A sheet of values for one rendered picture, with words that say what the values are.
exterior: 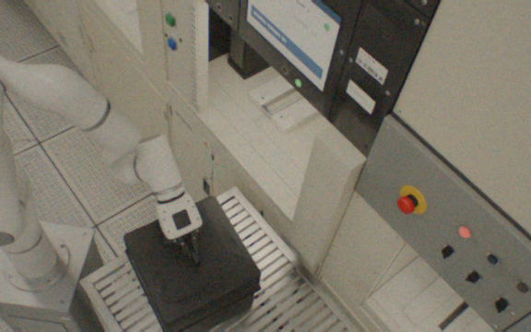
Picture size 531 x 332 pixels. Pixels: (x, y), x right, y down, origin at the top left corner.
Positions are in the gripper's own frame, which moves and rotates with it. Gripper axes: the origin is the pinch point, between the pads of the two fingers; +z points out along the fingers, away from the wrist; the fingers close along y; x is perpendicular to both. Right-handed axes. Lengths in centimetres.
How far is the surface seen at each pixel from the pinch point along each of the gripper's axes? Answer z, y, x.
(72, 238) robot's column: -4, -26, 43
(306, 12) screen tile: -50, 34, -34
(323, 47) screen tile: -42, 35, -35
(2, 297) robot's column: 3, -51, 36
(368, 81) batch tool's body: -34, 37, -45
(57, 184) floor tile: -3, -24, 149
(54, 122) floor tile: -30, -12, 177
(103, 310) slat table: 15.5, -26.4, 23.7
